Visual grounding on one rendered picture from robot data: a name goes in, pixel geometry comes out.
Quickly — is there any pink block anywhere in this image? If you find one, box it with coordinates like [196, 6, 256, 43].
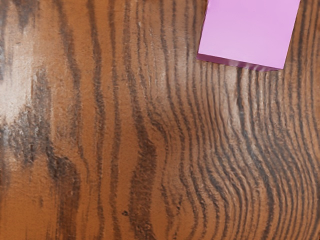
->
[196, 0, 301, 73]

